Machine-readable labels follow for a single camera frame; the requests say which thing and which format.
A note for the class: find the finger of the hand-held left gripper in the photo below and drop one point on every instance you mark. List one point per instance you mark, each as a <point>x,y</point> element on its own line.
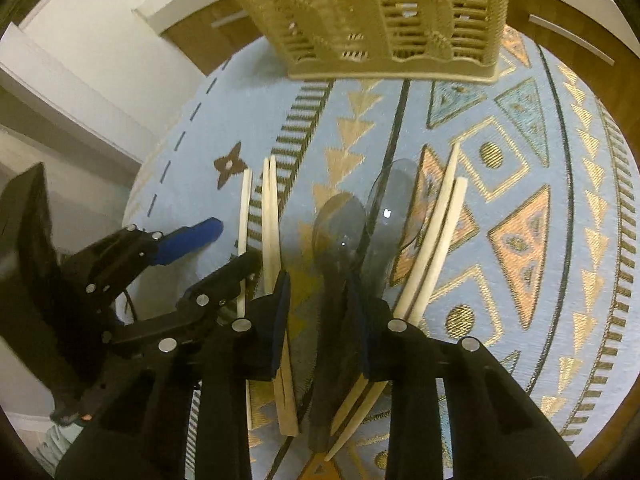
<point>190,237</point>
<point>235,272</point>

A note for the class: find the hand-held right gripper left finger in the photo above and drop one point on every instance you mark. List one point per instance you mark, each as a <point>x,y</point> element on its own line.
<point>277,330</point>

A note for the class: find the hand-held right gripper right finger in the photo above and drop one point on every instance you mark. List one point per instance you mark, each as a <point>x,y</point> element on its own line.
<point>361,330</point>

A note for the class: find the dark translucent plastic spoon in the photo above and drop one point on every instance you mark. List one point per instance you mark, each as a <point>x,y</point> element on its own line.
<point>392,210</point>
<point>337,240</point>

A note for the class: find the beige plastic utensil basket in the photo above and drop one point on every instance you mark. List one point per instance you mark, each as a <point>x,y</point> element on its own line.
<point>350,20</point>

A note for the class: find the patterned blue tablecloth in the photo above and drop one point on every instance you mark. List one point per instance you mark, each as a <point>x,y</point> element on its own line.
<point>500,170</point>

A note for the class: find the white refrigerator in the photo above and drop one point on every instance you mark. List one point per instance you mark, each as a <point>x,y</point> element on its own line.
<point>100,35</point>

